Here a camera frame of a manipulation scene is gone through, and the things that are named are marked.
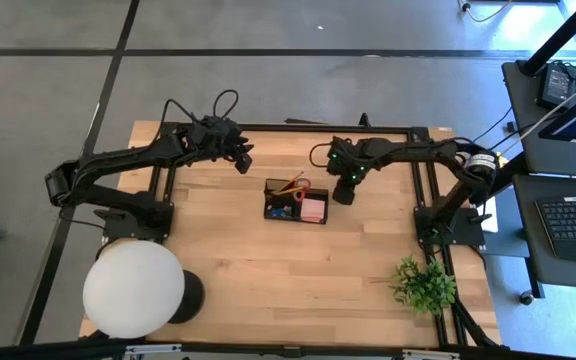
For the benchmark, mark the green artificial plant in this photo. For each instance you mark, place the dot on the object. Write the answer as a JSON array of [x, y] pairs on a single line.
[[424, 290]]

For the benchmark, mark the black mesh desk organizer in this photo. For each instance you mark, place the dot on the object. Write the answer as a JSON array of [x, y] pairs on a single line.
[[270, 205]]

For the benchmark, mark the grey desk with laptop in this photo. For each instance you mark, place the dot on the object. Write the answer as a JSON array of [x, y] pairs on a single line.
[[568, 275]]

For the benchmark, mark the black rig crossbar with brackets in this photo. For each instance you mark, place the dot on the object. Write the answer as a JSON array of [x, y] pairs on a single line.
[[248, 350]]

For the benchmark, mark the orange wooden pencil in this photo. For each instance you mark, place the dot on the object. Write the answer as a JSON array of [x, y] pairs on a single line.
[[289, 183]]

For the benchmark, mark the thin white strip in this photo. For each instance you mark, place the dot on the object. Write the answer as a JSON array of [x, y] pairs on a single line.
[[553, 114]]

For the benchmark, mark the white paper sheet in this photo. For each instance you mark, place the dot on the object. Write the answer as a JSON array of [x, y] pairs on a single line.
[[491, 217]]

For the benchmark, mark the white globe table lamp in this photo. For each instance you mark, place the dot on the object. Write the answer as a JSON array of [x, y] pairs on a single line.
[[133, 289]]

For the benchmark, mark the black arch bracket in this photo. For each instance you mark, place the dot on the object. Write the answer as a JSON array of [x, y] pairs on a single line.
[[364, 121]]

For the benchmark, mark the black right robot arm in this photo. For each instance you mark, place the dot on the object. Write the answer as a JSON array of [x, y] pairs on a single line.
[[418, 149]]

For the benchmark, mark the black caster wheel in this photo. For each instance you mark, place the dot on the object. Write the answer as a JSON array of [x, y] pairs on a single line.
[[526, 298]]

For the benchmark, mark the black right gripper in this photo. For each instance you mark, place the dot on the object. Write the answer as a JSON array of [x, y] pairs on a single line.
[[348, 160]]

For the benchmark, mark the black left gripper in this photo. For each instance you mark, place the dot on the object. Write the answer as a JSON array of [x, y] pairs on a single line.
[[215, 140]]

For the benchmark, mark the dark grey side desk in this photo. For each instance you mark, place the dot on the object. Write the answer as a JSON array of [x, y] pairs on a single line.
[[523, 110]]

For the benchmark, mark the pink sticky note pad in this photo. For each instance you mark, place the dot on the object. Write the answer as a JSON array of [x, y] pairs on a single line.
[[313, 210]]

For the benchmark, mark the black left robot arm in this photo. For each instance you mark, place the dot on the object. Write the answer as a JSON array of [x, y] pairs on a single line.
[[128, 156]]

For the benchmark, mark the black laptop keyboard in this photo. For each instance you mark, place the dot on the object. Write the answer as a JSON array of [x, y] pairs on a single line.
[[573, 225]]

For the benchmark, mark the black power box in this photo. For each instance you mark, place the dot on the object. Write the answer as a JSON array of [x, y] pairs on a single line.
[[555, 85]]

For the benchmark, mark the yellow wooden pencil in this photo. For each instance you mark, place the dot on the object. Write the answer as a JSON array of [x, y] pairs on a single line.
[[292, 191]]

